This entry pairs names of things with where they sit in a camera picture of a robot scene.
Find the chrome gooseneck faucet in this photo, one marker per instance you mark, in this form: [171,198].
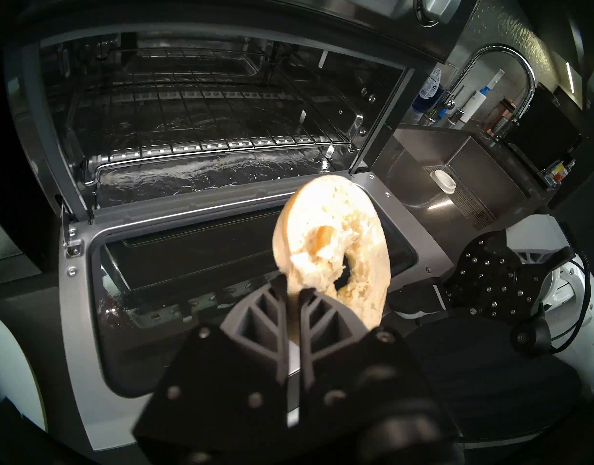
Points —
[524,67]

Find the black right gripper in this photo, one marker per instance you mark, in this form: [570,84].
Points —
[495,280]

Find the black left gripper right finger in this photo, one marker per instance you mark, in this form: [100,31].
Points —
[355,386]

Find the silver oven knob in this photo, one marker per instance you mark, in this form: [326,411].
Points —
[440,1]

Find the glass toaster oven door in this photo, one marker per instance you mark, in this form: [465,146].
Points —
[83,323]

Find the stainless steel sink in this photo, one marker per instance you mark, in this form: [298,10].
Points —
[481,163]

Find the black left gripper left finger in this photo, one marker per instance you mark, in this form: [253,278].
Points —
[229,386]

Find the brown glass bottle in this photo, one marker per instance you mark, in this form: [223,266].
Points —
[505,117]

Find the blue dish soap bottle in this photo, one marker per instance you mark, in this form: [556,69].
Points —
[430,93]

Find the foil lined oven tray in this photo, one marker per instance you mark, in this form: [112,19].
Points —
[205,178]

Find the stainless steel toaster oven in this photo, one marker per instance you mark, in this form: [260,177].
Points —
[326,13]

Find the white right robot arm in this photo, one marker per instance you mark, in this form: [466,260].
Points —
[539,231]

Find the white bottle with blue cap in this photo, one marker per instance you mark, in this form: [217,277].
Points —
[472,105]

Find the pale bagel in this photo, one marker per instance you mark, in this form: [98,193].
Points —
[326,202]

